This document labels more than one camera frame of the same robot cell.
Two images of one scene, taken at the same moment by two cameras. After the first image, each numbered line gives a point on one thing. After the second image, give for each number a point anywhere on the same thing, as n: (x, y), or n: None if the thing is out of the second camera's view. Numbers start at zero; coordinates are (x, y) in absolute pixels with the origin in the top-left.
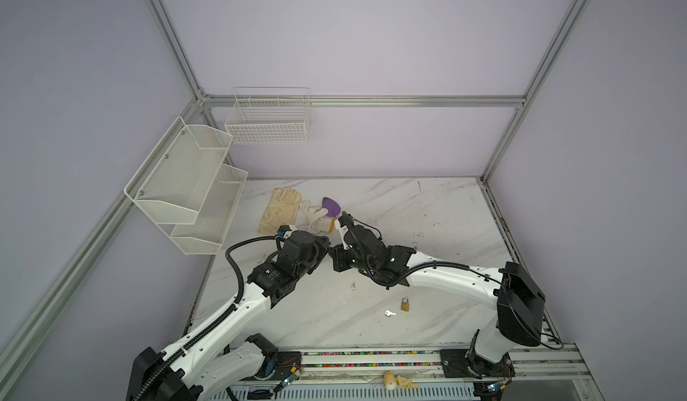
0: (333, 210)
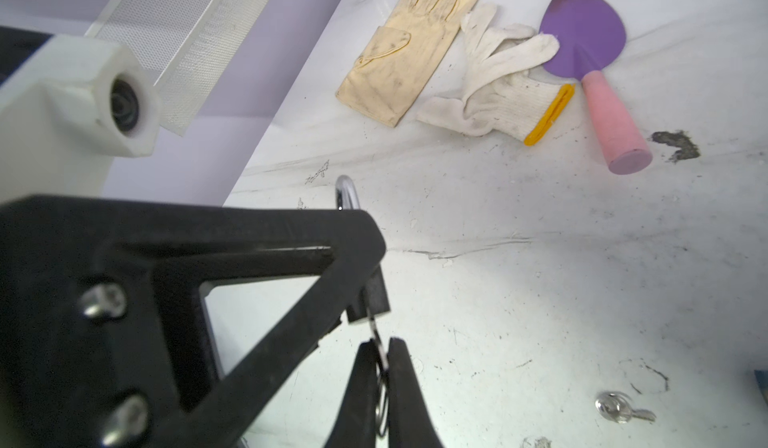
0: (590, 31)
